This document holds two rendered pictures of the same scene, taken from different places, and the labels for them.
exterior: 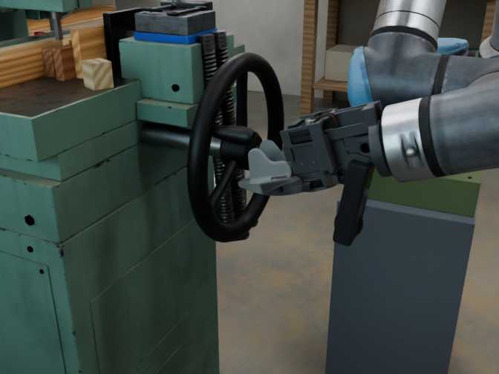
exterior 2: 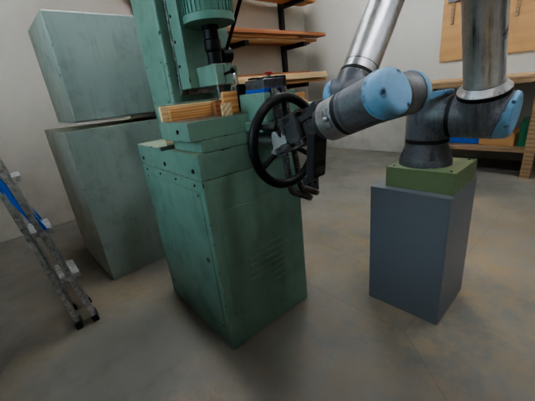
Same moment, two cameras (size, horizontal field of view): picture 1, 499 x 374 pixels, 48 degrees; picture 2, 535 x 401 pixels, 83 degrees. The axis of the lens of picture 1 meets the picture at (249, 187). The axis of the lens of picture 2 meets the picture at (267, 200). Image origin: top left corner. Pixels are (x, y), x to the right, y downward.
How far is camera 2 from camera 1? 35 cm
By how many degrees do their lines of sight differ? 24
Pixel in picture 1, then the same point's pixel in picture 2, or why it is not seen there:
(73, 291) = (209, 205)
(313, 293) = not seen: hidden behind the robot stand
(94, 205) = (220, 168)
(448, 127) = (339, 102)
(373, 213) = (390, 192)
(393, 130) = (319, 109)
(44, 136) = (193, 131)
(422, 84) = not seen: hidden behind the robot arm
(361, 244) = (384, 212)
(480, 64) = not seen: hidden behind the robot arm
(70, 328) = (208, 223)
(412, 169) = (329, 129)
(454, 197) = (440, 183)
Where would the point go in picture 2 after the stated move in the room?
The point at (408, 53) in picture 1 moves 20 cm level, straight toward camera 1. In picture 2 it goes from (350, 76) to (305, 81)
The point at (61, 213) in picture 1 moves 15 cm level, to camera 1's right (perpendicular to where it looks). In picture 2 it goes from (202, 168) to (244, 168)
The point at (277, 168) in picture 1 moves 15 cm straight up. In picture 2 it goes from (281, 140) to (275, 77)
